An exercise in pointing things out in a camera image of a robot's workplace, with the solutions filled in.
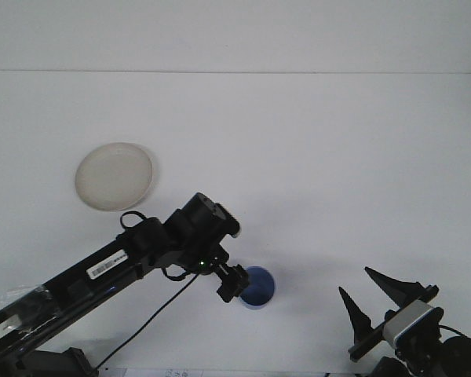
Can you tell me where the pale blue cup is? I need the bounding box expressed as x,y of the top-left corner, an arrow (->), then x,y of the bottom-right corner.
239,265 -> 276,311

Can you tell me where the pale round plate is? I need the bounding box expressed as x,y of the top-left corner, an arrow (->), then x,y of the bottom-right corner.
74,141 -> 155,212

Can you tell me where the white printed paper sheet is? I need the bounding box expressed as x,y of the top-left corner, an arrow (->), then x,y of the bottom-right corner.
104,367 -> 205,377

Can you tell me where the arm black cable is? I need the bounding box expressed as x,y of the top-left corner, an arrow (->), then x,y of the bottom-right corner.
96,269 -> 205,370
441,324 -> 471,343

